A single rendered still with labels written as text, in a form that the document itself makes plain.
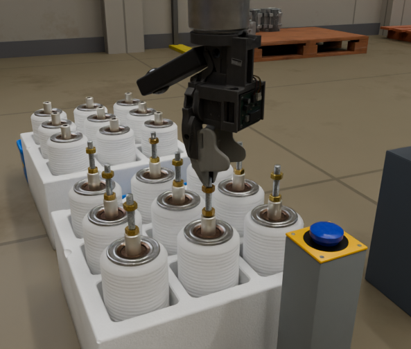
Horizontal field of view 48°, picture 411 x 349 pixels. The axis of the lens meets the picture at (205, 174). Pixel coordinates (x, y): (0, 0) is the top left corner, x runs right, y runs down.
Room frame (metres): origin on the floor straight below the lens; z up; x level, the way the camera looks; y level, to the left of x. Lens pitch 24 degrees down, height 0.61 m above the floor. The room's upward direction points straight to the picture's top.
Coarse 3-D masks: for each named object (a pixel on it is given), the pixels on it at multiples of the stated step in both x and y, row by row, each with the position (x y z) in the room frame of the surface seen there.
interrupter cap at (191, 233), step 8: (192, 224) 0.63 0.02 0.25; (200, 224) 0.63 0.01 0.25; (216, 224) 0.63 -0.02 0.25; (224, 224) 0.63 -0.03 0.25; (184, 232) 0.60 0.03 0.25; (192, 232) 0.60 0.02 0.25; (200, 232) 0.61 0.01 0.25; (216, 232) 0.61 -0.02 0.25; (224, 232) 0.60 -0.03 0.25; (232, 232) 0.60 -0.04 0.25; (192, 240) 0.58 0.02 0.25; (200, 240) 0.58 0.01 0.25; (208, 240) 0.58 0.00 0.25; (216, 240) 0.58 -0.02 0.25; (224, 240) 0.58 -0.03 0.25
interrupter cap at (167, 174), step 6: (144, 168) 0.85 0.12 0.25; (162, 168) 0.85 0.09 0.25; (168, 168) 0.85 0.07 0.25; (138, 174) 0.82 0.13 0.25; (144, 174) 0.82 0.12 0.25; (162, 174) 0.82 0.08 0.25; (168, 174) 0.82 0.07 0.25; (174, 174) 0.82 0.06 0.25; (138, 180) 0.80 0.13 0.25; (144, 180) 0.79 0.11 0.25; (150, 180) 0.79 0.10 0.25; (156, 180) 0.79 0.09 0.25; (162, 180) 0.79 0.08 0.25; (168, 180) 0.79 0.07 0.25
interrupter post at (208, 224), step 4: (204, 216) 0.60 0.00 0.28; (212, 216) 0.60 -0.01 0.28; (204, 220) 0.60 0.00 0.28; (208, 220) 0.60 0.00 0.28; (212, 220) 0.60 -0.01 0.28; (204, 224) 0.60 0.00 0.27; (208, 224) 0.60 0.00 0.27; (212, 224) 0.60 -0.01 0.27; (204, 228) 0.60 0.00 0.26; (208, 228) 0.60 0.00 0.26; (212, 228) 0.60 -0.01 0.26; (204, 232) 0.60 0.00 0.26; (208, 232) 0.60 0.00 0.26; (212, 232) 0.60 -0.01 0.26
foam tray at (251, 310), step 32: (64, 224) 0.75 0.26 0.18; (64, 256) 0.67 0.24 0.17; (64, 288) 0.75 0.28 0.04; (96, 288) 0.57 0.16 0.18; (256, 288) 0.56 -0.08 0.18; (96, 320) 0.50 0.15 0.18; (128, 320) 0.50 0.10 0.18; (160, 320) 0.50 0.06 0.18; (192, 320) 0.51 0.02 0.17; (224, 320) 0.53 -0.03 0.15; (256, 320) 0.56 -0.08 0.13
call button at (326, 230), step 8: (312, 224) 0.50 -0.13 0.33; (320, 224) 0.49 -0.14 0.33; (328, 224) 0.49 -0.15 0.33; (336, 224) 0.49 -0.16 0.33; (312, 232) 0.48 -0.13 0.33; (320, 232) 0.48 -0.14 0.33; (328, 232) 0.48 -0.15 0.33; (336, 232) 0.48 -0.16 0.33; (320, 240) 0.47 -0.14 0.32; (328, 240) 0.46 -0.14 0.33; (336, 240) 0.47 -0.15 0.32
